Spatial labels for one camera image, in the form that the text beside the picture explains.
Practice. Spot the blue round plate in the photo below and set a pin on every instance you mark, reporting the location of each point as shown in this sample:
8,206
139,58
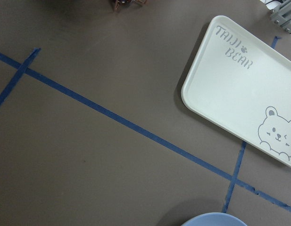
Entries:
214,219

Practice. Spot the cream bear print tray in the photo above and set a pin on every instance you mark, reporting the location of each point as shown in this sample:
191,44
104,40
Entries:
242,85

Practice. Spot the copper wire bottle rack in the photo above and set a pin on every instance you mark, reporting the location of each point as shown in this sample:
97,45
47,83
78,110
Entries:
117,3

